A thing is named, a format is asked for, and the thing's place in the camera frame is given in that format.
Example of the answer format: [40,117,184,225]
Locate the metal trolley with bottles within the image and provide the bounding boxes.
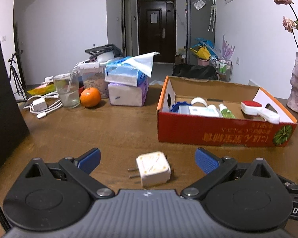
[210,58,232,82]

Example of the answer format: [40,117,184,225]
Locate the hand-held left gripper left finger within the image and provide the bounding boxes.
[25,147,116,200]

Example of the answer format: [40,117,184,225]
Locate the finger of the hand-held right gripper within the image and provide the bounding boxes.
[276,174,298,200]

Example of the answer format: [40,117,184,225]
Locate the blue folded frame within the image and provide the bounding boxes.
[195,37,215,49]

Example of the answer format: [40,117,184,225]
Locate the grey refrigerator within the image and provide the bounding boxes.
[186,0,216,65]

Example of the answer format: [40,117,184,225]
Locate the blue tissue pack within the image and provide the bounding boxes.
[105,52,160,87]

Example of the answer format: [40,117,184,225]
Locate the yellow flat packet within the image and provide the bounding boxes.
[27,84,57,96]

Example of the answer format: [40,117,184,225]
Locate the black camera tripod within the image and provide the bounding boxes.
[8,53,28,103]

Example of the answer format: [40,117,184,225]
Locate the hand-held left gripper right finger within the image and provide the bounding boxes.
[180,147,279,200]

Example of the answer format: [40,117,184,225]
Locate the white charger brick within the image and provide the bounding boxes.
[29,97,48,112]

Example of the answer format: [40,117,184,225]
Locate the blue ridged bottle cap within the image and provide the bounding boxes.
[170,101,189,113]

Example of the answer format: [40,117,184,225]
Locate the green spray bottle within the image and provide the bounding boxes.
[219,104,236,119]

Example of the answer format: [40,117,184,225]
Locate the purple white tissue pack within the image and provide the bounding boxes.
[107,81,149,107]

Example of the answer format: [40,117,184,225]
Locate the purple wing wall decoration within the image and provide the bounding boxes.
[222,34,235,60]

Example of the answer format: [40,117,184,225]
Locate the clear glass cup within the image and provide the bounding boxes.
[53,71,80,109]

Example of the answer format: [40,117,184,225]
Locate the white lint brush red pad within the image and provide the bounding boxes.
[240,100,281,125]

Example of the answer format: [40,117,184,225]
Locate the red orange cardboard box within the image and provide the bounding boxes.
[156,76,298,148]

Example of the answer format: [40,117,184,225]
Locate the white folded umbrella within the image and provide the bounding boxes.
[208,0,217,32]

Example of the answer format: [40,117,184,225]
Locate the white plug adapter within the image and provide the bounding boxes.
[128,151,171,188]

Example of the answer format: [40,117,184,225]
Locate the clear food container white lid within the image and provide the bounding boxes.
[78,62,110,98]

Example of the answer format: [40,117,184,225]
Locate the white charger cable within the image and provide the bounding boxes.
[23,92,63,119]

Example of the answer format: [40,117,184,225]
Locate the black folding stand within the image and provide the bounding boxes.
[85,43,125,58]

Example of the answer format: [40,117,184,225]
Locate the white flat box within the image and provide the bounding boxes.
[42,73,72,83]

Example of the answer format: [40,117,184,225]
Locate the dark brown entrance door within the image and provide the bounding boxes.
[137,0,177,63]

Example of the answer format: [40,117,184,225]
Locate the clear plastic bag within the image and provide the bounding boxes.
[192,0,206,11]

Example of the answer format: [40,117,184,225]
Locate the orange fruit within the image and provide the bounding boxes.
[80,87,101,108]

